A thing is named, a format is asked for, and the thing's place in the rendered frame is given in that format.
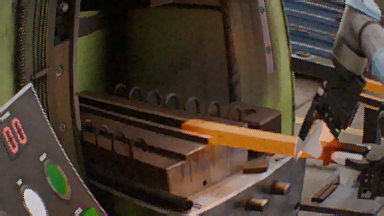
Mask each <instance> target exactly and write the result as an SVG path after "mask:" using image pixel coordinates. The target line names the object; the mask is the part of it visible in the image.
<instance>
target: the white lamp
mask: <svg viewBox="0 0 384 216"><path fill-rule="evenodd" d="M24 192H25V193H24V198H25V202H26V205H27V207H28V209H29V210H30V212H31V213H32V214H33V215H34V216H46V212H45V208H44V205H43V204H42V201H41V200H40V198H39V197H38V196H37V195H36V193H34V192H33V191H32V190H29V189H27V190H26V191H24Z"/></svg>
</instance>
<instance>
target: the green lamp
mask: <svg viewBox="0 0 384 216"><path fill-rule="evenodd" d="M47 172H48V176H49V179H50V182H51V183H52V185H53V186H54V188H55V189H56V191H58V192H59V193H60V194H62V195H67V194H68V185H67V182H66V179H65V178H64V176H63V174H62V172H61V171H60V170H59V169H58V167H56V166H54V165H52V164H50V165H48V167H47Z"/></svg>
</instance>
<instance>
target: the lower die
mask: <svg viewBox="0 0 384 216"><path fill-rule="evenodd" d="M78 96H82V97H85V98H89V99H95V100H98V101H101V102H105V103H108V104H110V103H112V104H115V105H119V106H123V107H127V108H130V109H134V110H138V111H142V112H147V113H151V114H155V115H159V116H164V117H169V118H173V119H177V120H182V121H186V122H188V121H190V120H193V119H197V120H203V121H208V122H212V123H217V124H222V123H223V124H228V125H232V126H238V127H242V128H248V123H243V122H239V121H234V120H232V121H227V120H226V119H221V118H216V117H212V116H205V115H202V114H197V113H193V112H188V111H183V110H178V109H173V108H169V107H163V106H160V105H155V104H151V103H144V102H142V101H137V100H128V99H125V98H121V97H117V96H112V95H106V94H103V93H99V92H92V91H89V90H84V91H82V92H80V93H78ZM79 116H80V121H81V126H82V123H83V121H85V120H91V122H92V123H93V124H94V132H93V133H92V129H91V125H90V124H89V123H87V124H85V126H84V138H85V146H86V152H87V156H88V158H89V161H90V162H91V163H93V164H95V165H98V162H99V158H98V155H97V151H96V142H95V131H96V128H97V127H98V125H99V126H100V125H105V126H107V128H108V129H109V135H110V138H109V140H107V138H106V131H105V129H104V128H101V129H100V130H99V132H98V140H99V148H100V156H101V160H102V163H103V166H104V168H105V169H108V170H110V171H112V172H114V170H115V166H114V161H113V153H112V148H111V137H112V134H113V133H114V131H117V130H122V131H123V132H124V133H125V134H126V137H127V144H124V140H123V136H122V134H120V133H119V134H117V135H116V136H115V139H114V148H115V151H116V158H117V165H118V168H119V170H120V172H121V175H122V176H123V177H125V178H127V179H130V180H132V178H133V176H134V175H133V173H132V164H131V159H130V154H129V146H130V144H129V143H130V141H131V139H133V137H135V136H138V135H140V136H142V137H143V138H144V139H145V141H146V145H147V151H145V152H144V150H143V147H142V143H141V141H140V140H137V141H135V142H134V145H133V155H134V159H135V169H136V172H137V177H139V181H140V182H141V183H142V184H145V185H149V186H151V187H154V188H156V189H159V190H163V191H166V192H169V193H174V194H178V195H180V196H183V197H187V196H188V195H192V194H194V193H195V192H196V191H200V190H202V189H204V188H206V187H208V186H209V185H212V184H213V183H215V182H218V181H220V180H222V179H224V178H225V177H227V176H228V175H230V174H233V173H236V172H237V171H238V170H240V169H242V168H244V166H245V164H246V162H248V154H247V149H243V148H239V147H236V148H234V147H230V146H226V145H222V144H214V145H213V139H212V136H209V135H205V134H201V133H196V132H192V131H188V130H183V129H179V128H174V127H171V126H166V125H162V124H158V123H154V122H150V121H145V120H142V119H137V118H134V117H130V116H126V115H123V114H119V113H112V112H109V111H105V110H102V109H99V108H95V107H93V106H89V105H84V104H81V103H79ZM98 166H99V165H98ZM204 180H207V184H206V185H205V186H203V181H204Z"/></svg>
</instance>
